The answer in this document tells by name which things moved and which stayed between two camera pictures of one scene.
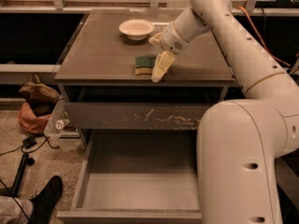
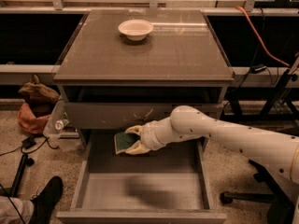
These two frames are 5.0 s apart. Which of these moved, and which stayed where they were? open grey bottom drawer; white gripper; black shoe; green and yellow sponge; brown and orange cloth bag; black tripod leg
Moved: green and yellow sponge; white gripper
Stayed: open grey bottom drawer; brown and orange cloth bag; black shoe; black tripod leg
